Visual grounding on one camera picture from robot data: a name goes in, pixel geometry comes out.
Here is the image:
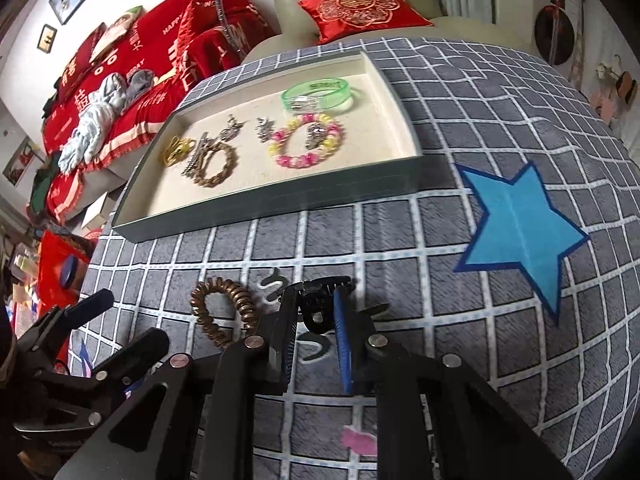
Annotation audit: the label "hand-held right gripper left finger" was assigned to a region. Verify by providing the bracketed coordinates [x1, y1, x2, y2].
[52, 280, 301, 480]

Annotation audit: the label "green translucent bracelet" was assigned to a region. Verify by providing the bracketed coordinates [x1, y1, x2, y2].
[281, 76, 358, 113]

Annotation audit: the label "grey clothes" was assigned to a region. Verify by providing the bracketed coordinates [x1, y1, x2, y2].
[57, 69, 157, 175]

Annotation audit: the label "red printed blanket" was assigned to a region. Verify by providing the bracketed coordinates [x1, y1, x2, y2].
[40, 0, 276, 226]

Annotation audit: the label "black hair claw clip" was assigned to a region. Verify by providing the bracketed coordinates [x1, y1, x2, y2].
[292, 276, 356, 333]

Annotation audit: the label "hanger with brown item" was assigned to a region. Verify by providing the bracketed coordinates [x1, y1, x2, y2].
[592, 55, 636, 126]

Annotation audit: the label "metal pole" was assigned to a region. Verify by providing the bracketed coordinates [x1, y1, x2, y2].
[205, 0, 241, 53]

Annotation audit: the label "blue lid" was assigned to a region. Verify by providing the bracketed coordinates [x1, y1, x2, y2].
[59, 255, 80, 288]

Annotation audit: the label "pink and yellow bead bracelet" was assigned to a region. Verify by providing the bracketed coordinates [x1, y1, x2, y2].
[267, 112, 347, 170]

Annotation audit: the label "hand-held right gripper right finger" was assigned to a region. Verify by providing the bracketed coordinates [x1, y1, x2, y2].
[332, 282, 576, 480]

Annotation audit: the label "small silver earrings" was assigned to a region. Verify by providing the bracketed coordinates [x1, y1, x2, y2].
[302, 121, 328, 151]

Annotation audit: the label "white and green pillow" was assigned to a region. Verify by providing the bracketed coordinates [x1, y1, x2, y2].
[90, 5, 143, 63]

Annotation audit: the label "round dark wall poster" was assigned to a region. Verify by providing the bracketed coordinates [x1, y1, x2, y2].
[532, 0, 586, 68]

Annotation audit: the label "bronze spiral hair tie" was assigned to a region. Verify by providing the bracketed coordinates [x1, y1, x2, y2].
[190, 277, 261, 352]

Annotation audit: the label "brown braided bracelet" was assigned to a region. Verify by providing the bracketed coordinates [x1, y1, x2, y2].
[192, 141, 238, 188]

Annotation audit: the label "silver tassel hair comb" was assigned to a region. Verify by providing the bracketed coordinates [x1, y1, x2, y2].
[181, 132, 213, 177]

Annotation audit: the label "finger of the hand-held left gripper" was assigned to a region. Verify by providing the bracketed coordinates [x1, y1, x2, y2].
[75, 328, 171, 387]
[17, 288, 116, 361]

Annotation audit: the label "red embroidered cushion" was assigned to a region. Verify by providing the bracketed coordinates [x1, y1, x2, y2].
[297, 0, 435, 45]

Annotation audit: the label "green jewelry tray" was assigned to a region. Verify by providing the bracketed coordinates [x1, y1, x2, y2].
[111, 51, 425, 243]

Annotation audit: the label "silver heart pendant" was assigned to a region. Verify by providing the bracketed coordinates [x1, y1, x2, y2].
[218, 114, 246, 145]

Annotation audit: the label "grey checked bed cover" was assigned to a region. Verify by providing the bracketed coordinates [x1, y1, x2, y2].
[65, 36, 640, 480]

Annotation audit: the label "red bag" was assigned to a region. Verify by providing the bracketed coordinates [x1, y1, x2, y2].
[37, 230, 98, 306]

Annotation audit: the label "white box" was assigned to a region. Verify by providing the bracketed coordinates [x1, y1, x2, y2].
[80, 192, 123, 231]

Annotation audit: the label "beige sofa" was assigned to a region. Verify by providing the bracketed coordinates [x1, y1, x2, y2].
[75, 155, 166, 221]

